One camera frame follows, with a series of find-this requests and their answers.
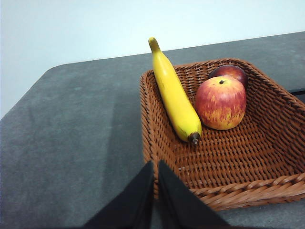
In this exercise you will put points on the brown wicker basket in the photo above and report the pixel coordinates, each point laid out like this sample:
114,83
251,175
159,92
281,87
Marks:
238,162

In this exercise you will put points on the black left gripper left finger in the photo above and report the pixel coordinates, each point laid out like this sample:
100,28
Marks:
133,207

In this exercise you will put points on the red yellow apple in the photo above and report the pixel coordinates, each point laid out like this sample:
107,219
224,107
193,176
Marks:
220,105

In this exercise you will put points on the yellow banana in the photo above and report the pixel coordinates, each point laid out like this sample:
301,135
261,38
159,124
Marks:
174,100

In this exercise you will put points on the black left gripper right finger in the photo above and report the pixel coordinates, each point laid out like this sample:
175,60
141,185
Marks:
181,207

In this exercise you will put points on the black rectangular tray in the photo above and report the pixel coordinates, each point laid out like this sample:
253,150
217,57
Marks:
299,91

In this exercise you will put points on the dark red peach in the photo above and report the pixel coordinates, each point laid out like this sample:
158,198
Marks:
234,72

